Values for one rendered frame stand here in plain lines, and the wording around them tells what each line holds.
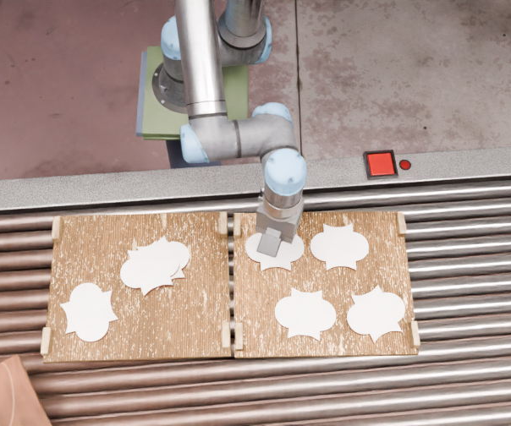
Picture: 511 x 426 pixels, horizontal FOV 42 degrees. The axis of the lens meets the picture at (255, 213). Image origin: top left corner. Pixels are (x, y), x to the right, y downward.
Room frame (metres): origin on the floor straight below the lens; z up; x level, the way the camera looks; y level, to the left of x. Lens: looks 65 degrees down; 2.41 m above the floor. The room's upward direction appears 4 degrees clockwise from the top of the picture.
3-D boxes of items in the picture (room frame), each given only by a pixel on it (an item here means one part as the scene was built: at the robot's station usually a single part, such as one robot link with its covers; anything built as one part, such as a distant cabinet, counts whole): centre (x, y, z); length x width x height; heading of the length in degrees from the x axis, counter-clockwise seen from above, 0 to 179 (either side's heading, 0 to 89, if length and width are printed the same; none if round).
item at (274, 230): (0.57, -0.04, 1.13); 0.12 x 0.09 x 0.16; 163
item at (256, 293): (0.52, -0.17, 0.93); 0.41 x 0.35 x 0.02; 95
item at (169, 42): (1.06, 0.19, 1.07); 0.13 x 0.12 x 0.14; 103
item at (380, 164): (0.84, -0.31, 0.92); 0.06 x 0.06 x 0.01; 9
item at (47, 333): (0.33, 0.44, 0.95); 0.06 x 0.02 x 0.03; 6
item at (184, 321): (0.48, 0.25, 0.93); 0.41 x 0.35 x 0.02; 96
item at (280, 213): (0.59, -0.05, 1.21); 0.08 x 0.08 x 0.05
